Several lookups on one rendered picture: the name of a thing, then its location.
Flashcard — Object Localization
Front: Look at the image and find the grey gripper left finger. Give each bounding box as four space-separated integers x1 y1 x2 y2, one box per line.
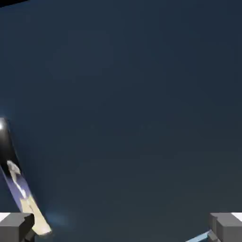
0 212 36 242

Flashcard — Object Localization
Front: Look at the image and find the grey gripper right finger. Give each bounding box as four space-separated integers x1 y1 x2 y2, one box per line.
208 212 242 242

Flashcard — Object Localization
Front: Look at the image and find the blue painted cabinet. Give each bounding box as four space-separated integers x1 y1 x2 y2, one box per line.
185 230 216 242

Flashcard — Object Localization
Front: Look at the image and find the dark blue cabinet door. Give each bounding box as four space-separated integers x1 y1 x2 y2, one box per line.
0 0 242 242

